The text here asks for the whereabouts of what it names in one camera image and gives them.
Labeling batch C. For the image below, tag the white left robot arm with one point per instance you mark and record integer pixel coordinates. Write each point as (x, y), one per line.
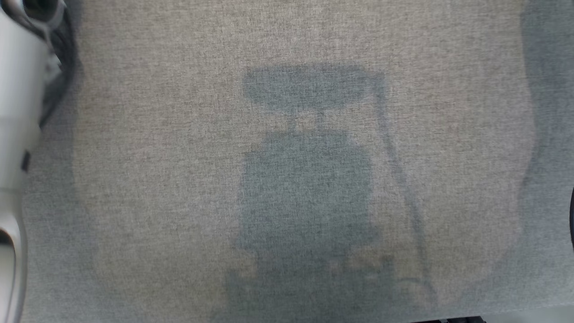
(18, 89)

